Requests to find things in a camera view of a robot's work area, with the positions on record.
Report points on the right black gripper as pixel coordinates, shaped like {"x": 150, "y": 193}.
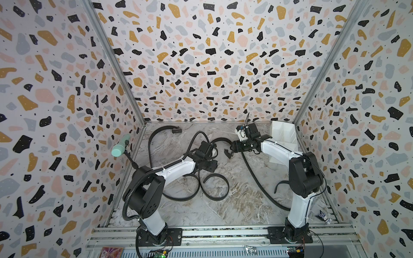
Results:
{"x": 237, "y": 145}

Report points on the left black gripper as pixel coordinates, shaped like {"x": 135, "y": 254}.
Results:
{"x": 215, "y": 164}

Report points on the black belt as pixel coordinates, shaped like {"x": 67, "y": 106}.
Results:
{"x": 258, "y": 180}
{"x": 215, "y": 186}
{"x": 174, "y": 130}

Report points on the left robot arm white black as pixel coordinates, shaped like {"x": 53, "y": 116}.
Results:
{"x": 142, "y": 197}

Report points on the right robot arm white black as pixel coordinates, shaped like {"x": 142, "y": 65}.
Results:
{"x": 305, "y": 178}

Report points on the white storage roll organizer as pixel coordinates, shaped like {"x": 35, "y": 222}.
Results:
{"x": 285, "y": 135}

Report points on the green microphone on black stand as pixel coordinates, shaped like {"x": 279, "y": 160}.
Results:
{"x": 120, "y": 149}

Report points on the small crumpled wrapper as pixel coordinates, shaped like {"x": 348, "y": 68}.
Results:
{"x": 324, "y": 216}

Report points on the pink printed card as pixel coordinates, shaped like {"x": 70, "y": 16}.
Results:
{"x": 111, "y": 252}

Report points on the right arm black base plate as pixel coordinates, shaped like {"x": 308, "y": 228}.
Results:
{"x": 289, "y": 235}

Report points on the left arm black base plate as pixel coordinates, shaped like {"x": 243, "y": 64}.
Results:
{"x": 167, "y": 237}

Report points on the aluminium mounting rail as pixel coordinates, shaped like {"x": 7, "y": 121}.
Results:
{"x": 225, "y": 236}

